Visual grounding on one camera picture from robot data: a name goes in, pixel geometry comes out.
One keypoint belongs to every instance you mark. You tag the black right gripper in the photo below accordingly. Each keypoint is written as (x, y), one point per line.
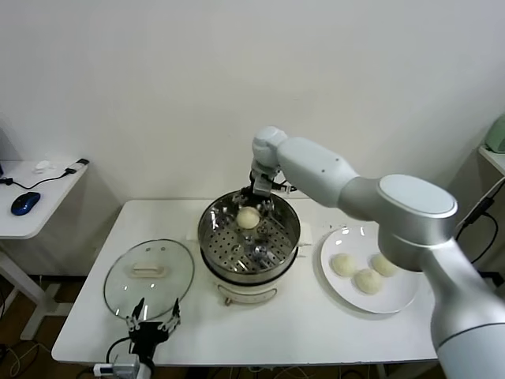
(256, 199)

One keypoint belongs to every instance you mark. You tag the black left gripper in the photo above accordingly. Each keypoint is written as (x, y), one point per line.
(147, 333)

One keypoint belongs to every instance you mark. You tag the white steamed baozi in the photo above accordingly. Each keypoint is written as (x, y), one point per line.
(248, 218)
(343, 265)
(368, 281)
(383, 266)

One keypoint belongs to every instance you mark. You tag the round glass pot lid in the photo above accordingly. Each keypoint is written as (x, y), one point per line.
(158, 252)

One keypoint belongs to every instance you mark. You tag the pale right robot arm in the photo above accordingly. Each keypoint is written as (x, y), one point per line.
(394, 197)

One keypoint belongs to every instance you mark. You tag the perforated steel steamer basket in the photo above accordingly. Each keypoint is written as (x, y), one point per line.
(221, 252)

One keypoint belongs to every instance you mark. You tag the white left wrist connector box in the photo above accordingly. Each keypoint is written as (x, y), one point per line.
(103, 370)

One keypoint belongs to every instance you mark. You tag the tiny dark crumbs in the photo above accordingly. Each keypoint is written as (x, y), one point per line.
(335, 226)

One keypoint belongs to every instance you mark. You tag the white electric cooker base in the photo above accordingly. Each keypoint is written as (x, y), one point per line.
(244, 294)

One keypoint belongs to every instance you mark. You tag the white side desk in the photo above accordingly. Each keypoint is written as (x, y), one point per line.
(39, 225)

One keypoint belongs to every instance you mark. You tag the white round plate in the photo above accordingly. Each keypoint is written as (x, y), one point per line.
(394, 294)

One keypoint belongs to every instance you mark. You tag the blue computer mouse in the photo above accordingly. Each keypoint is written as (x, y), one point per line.
(25, 204)

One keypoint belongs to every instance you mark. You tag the small white crumpled object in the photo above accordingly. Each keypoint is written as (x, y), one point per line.
(43, 166)

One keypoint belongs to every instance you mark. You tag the pale green appliance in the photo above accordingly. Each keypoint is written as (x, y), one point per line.
(496, 136)

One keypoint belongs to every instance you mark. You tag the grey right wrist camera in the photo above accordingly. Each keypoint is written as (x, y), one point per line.
(261, 186)

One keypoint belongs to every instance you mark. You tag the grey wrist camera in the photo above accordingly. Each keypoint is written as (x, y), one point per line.
(261, 186)
(126, 365)

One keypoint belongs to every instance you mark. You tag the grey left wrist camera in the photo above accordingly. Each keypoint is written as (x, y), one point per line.
(126, 365)

